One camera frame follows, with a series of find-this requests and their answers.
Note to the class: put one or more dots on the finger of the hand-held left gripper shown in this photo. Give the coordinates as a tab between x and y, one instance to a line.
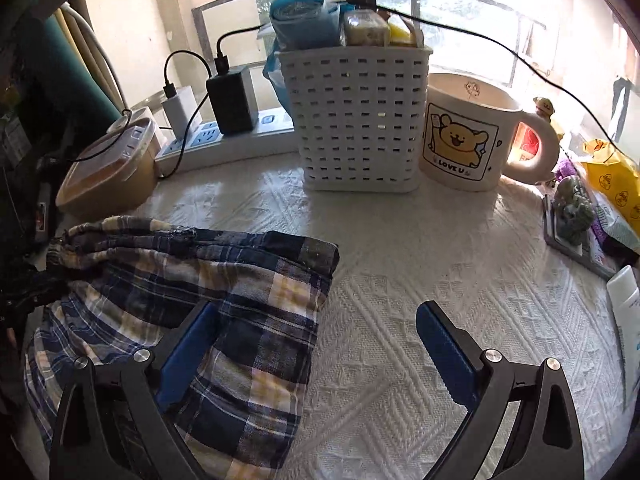
35	292

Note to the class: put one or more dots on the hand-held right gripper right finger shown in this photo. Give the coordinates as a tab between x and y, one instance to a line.
445	352

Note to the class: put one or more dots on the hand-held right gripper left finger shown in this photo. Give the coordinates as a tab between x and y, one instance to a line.
190	355

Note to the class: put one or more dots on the plaid pants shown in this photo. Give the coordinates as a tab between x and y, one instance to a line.
260	310

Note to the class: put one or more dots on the white textured tablecloth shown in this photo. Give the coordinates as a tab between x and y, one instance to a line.
390	270

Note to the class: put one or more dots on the beige food container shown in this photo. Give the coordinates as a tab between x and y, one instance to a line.
107	175

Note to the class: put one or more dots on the white tube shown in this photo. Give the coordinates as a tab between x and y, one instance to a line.
627	320

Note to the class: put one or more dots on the green figurine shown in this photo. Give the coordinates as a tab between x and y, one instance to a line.
575	207

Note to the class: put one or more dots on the white desk lamp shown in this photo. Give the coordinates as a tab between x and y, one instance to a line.
127	119

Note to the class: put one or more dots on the white power strip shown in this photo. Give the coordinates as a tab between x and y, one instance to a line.
200	142

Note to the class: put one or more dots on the white bear print mug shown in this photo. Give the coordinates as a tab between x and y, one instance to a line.
460	140

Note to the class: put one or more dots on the dark curtain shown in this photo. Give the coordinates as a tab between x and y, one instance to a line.
70	70

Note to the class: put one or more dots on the white charger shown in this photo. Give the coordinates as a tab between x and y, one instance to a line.
181	110

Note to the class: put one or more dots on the yellow printed packet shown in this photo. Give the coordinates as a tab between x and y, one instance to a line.
615	185

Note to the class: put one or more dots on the white plastic basket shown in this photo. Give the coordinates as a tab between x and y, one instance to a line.
357	120

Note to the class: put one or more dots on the black charger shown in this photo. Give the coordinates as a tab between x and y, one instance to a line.
232	102

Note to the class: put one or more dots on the small yellow duck figurine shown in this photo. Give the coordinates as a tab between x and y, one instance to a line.
546	110

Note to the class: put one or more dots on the blue plastic bag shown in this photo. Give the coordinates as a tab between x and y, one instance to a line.
277	80

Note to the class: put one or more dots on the yellow snack pack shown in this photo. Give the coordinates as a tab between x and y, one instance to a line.
402	32

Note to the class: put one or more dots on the beige snack pack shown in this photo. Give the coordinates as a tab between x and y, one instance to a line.
366	27

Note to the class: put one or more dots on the blue packet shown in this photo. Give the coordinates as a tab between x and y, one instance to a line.
302	17

